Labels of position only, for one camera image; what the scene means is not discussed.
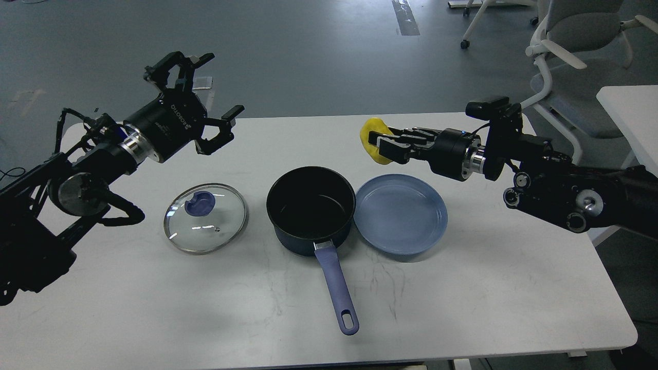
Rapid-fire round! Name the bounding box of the dark blue saucepan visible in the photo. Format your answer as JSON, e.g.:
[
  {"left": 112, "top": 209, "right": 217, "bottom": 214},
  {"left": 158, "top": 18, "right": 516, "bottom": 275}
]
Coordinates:
[{"left": 266, "top": 166, "right": 359, "bottom": 336}]

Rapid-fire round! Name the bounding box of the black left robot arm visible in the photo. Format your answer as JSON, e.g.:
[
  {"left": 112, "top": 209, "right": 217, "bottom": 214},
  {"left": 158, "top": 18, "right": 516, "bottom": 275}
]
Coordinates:
[{"left": 1, "top": 51, "right": 244, "bottom": 305}]

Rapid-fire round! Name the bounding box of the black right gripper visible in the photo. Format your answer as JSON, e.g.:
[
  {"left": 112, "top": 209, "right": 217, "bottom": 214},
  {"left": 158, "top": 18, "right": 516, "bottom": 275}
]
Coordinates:
[{"left": 369, "top": 127, "right": 486, "bottom": 182}]

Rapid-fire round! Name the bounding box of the white side table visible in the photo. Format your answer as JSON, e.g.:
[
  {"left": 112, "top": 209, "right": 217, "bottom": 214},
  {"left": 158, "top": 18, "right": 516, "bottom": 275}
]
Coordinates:
[{"left": 590, "top": 84, "right": 658, "bottom": 246}]

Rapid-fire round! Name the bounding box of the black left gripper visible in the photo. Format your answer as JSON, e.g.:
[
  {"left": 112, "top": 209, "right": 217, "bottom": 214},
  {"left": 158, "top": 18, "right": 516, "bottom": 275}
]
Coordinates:
[{"left": 123, "top": 51, "right": 245, "bottom": 162}]

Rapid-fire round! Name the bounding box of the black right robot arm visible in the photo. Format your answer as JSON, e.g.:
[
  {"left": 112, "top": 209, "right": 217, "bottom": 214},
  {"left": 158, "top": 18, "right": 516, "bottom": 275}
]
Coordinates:
[{"left": 359, "top": 96, "right": 656, "bottom": 258}]

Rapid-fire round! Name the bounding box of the blue plate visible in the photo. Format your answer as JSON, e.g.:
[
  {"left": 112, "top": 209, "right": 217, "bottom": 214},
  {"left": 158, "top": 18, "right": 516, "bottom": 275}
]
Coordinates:
[{"left": 353, "top": 174, "right": 449, "bottom": 257}]

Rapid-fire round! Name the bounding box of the white chair base with casters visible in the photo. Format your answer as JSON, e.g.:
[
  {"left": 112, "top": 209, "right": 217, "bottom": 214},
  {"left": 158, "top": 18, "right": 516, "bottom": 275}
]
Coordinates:
[{"left": 447, "top": 0, "right": 540, "bottom": 49}]

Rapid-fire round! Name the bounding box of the glass pot lid blue knob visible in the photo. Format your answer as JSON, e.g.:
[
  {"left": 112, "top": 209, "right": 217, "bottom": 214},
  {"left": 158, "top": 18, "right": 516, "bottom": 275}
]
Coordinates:
[{"left": 163, "top": 183, "right": 249, "bottom": 255}]

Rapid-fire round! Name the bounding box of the grey office chair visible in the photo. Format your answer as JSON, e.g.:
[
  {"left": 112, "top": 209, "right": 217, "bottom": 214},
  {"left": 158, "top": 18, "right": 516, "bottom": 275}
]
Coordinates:
[{"left": 520, "top": 1, "right": 656, "bottom": 164}]

